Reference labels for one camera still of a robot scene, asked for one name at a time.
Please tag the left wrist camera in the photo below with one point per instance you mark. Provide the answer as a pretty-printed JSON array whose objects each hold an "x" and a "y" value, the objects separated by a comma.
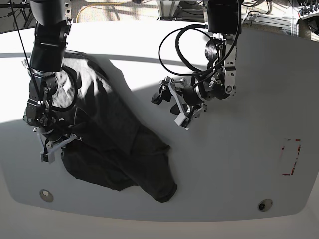
[{"x": 183, "y": 121}]

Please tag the black tripod stand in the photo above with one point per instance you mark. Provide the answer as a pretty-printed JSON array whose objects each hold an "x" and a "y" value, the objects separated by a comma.
[{"x": 21, "y": 8}]

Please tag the table grommet hole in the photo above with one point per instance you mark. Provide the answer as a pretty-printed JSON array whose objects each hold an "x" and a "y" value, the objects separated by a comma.
[
  {"x": 46, "y": 195},
  {"x": 265, "y": 205}
]

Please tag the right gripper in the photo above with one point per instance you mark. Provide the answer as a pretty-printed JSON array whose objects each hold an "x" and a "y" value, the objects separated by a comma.
[{"x": 51, "y": 141}]

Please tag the dark grey T-shirt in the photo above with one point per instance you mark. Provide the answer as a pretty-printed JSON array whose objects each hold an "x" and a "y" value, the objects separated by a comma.
[{"x": 113, "y": 148}]

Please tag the red tape rectangle marking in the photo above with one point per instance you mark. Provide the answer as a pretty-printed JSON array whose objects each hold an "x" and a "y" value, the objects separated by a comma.
[{"x": 289, "y": 156}]

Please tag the aluminium rail with cables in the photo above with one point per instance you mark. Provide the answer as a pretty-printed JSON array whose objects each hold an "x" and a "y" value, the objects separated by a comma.
[{"x": 277, "y": 24}]

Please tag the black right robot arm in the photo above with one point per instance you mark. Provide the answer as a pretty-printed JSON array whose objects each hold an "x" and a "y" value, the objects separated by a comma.
[{"x": 52, "y": 28}]

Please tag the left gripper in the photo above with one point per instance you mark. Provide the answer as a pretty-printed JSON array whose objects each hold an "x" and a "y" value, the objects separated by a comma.
[{"x": 169, "y": 88}]

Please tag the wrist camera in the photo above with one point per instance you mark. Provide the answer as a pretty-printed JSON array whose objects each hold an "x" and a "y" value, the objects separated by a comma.
[
  {"x": 48, "y": 157},
  {"x": 183, "y": 121}
]

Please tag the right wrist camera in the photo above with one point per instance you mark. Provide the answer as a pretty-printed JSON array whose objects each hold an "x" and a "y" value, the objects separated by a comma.
[{"x": 48, "y": 157}]

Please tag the left table grommet hole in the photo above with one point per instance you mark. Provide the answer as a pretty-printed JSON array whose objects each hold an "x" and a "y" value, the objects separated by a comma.
[{"x": 46, "y": 195}]

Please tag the right table grommet hole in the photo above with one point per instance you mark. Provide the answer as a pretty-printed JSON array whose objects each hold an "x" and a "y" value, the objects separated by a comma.
[{"x": 265, "y": 205}]

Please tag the aluminium frame post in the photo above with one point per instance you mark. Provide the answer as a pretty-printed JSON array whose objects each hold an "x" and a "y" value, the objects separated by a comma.
[{"x": 167, "y": 8}]

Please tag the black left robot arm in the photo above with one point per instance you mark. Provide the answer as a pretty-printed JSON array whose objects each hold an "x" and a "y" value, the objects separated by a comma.
[{"x": 192, "y": 91}]

